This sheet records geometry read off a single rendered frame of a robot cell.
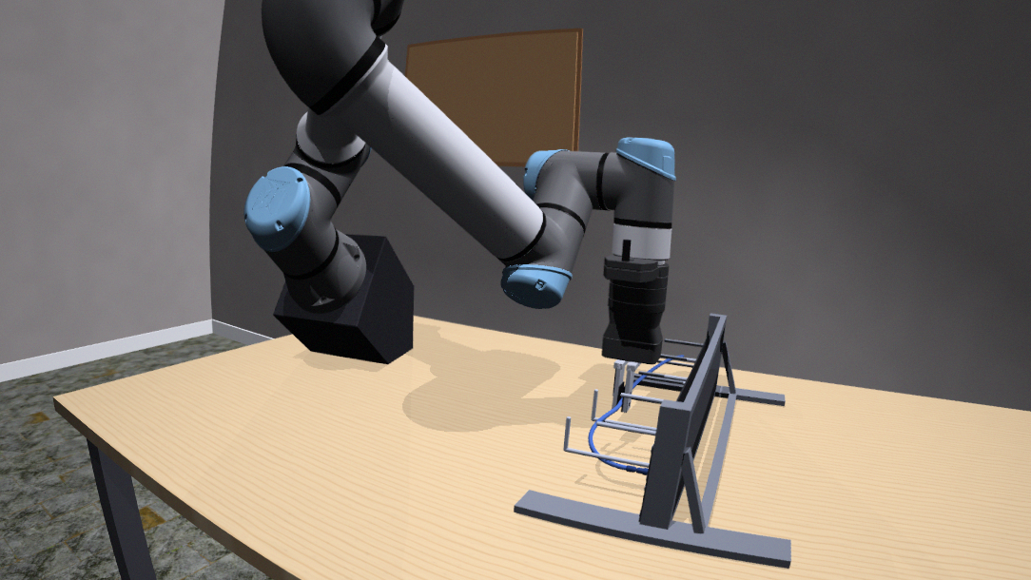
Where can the dark grey metal rack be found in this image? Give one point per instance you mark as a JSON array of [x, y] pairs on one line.
[[677, 423]]

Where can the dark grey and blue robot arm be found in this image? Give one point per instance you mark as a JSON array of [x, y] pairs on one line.
[[321, 49]]

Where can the blue cable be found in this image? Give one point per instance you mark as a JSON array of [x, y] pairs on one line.
[[628, 468]]

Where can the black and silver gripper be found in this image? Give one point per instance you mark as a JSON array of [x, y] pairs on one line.
[[638, 286]]

